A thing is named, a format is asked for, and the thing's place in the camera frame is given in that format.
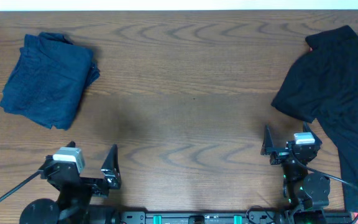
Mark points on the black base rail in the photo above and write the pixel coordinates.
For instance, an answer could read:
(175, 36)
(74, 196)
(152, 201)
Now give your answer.
(250, 217)

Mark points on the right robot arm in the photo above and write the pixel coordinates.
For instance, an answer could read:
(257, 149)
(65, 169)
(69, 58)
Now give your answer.
(306, 192)

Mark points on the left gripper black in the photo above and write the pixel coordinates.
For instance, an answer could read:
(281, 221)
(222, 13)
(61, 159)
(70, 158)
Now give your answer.
(109, 170)

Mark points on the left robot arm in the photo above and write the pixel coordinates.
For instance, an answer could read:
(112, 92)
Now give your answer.
(72, 206)

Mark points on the black garment pile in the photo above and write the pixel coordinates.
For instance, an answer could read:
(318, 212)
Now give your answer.
(323, 85)

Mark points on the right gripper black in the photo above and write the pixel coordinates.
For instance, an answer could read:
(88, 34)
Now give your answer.
(279, 155)

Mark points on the folded navy blue garment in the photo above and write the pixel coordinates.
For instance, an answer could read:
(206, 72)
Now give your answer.
(93, 74)

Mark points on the navy blue shorts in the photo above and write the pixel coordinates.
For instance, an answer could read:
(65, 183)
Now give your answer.
(47, 83)

